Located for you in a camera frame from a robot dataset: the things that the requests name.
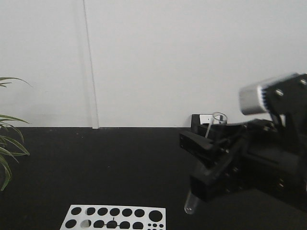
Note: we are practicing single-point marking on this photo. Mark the white wall power socket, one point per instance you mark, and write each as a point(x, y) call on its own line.
point(206, 118)

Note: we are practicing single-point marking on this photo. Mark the green potted plant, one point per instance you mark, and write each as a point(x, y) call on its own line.
point(10, 147)

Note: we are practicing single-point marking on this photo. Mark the black socket mounting box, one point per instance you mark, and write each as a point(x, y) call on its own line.
point(196, 127)

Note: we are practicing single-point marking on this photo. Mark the white test tube rack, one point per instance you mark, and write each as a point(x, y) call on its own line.
point(110, 217)

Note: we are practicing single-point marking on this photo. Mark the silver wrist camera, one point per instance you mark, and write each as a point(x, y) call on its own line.
point(251, 97)

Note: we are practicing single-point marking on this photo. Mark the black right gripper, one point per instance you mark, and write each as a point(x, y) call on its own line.
point(250, 155)

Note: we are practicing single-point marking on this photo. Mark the tall clear test tube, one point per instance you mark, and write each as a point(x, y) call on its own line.
point(192, 201)

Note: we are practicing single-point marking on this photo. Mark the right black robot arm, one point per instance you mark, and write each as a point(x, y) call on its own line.
point(287, 106)

